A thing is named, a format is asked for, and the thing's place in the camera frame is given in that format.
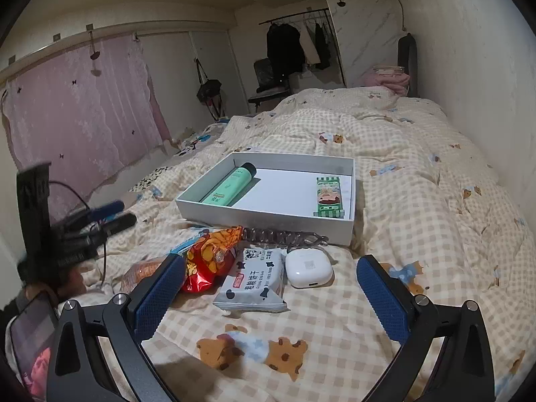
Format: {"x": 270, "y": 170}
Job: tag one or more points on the folded patterned cloth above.
{"x": 388, "y": 69}

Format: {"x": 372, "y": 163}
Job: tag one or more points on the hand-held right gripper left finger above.
{"x": 161, "y": 297}

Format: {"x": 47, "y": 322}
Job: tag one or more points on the checked bear print quilt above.
{"x": 418, "y": 176}

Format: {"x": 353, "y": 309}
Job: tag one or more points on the smartphone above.
{"x": 29, "y": 335}

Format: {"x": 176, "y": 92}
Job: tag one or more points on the black clothes rack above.
{"x": 293, "y": 14}

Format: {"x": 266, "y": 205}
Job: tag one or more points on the orange bread packet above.
{"x": 140, "y": 272}

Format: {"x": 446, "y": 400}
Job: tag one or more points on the black chair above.
{"x": 268, "y": 88}

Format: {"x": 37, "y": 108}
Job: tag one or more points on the pink lace curtain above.
{"x": 83, "y": 113}

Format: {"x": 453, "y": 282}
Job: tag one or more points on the pink folded blanket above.
{"x": 387, "y": 83}

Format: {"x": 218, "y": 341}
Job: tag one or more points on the black hanging bag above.
{"x": 209, "y": 90}

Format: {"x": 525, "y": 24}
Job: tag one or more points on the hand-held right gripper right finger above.
{"x": 383, "y": 297}

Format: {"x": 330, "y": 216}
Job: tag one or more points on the black and white biscuit packet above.
{"x": 253, "y": 280}

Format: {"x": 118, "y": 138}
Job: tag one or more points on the white shallow box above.
{"x": 284, "y": 188}

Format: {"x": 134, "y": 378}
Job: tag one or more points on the cow print cloth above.
{"x": 150, "y": 178}

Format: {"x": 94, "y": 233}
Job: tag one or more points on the red and orange chips packet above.
{"x": 207, "y": 259}

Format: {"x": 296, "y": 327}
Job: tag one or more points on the dark garment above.
{"x": 324, "y": 46}

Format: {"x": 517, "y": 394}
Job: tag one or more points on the person's left hand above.
{"x": 46, "y": 287}

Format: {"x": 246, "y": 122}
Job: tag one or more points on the black upholstered backrest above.
{"x": 408, "y": 63}

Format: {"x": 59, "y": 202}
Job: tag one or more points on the white earbuds case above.
{"x": 307, "y": 268}

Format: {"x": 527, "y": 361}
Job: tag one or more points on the black jacket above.
{"x": 284, "y": 48}

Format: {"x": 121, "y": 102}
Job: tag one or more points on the green bottle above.
{"x": 228, "y": 186}

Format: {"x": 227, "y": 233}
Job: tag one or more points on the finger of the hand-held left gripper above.
{"x": 109, "y": 208}
{"x": 122, "y": 222}

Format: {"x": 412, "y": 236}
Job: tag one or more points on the green snack bar packet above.
{"x": 329, "y": 197}

